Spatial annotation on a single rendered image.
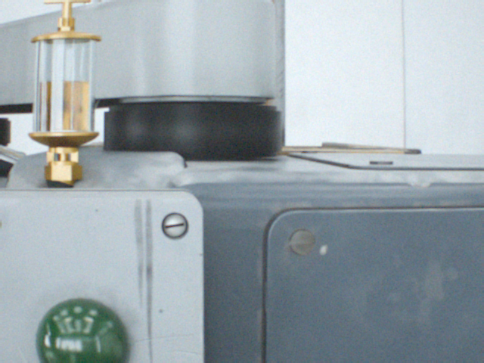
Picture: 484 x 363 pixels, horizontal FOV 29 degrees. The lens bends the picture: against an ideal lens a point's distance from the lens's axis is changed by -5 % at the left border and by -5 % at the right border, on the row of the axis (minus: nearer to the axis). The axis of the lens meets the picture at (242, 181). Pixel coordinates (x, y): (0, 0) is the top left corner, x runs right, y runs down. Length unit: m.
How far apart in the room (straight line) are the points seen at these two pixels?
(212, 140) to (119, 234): 0.17
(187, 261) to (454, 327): 0.12
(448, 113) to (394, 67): 0.43
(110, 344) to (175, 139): 0.18
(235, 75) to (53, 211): 0.19
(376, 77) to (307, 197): 5.32
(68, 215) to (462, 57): 5.56
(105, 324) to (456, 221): 0.14
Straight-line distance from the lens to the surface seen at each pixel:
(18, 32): 0.56
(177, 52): 0.45
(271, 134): 0.47
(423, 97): 5.73
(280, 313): 0.35
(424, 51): 5.75
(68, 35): 0.36
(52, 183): 0.37
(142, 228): 0.29
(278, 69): 0.84
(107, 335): 0.28
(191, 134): 0.45
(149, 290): 0.29
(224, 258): 0.35
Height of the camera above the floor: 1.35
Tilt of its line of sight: 3 degrees down
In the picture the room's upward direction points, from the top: straight up
